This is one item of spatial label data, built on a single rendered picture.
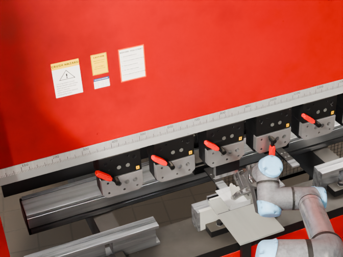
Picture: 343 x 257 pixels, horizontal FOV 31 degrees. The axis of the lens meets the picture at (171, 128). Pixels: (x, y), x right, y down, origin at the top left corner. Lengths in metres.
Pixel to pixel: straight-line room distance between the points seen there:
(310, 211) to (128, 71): 0.70
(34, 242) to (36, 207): 1.37
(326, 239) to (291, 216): 0.84
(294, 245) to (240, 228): 0.64
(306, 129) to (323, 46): 0.34
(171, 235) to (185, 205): 1.53
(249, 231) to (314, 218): 0.46
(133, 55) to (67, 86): 0.23
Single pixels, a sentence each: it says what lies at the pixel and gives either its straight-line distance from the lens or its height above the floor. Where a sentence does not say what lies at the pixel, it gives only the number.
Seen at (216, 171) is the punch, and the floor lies 1.12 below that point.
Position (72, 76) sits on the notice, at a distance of 1.91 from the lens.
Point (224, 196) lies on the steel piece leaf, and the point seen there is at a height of 1.00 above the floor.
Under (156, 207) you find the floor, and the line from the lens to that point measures 3.97.
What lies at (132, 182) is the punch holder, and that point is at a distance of 2.18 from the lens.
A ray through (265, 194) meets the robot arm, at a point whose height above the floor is 1.26.
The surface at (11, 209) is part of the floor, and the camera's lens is 4.16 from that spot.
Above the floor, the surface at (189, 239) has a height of 0.87.
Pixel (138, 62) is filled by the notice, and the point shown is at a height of 1.66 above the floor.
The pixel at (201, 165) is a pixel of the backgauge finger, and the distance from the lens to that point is 2.56.
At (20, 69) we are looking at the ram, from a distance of 1.87.
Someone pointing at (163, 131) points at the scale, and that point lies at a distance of 2.12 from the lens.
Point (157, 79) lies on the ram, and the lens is 2.02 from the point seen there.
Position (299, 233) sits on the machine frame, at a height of 0.81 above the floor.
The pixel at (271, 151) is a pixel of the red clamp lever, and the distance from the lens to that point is 2.35.
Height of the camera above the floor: 2.52
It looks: 32 degrees down
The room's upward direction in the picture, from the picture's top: 3 degrees counter-clockwise
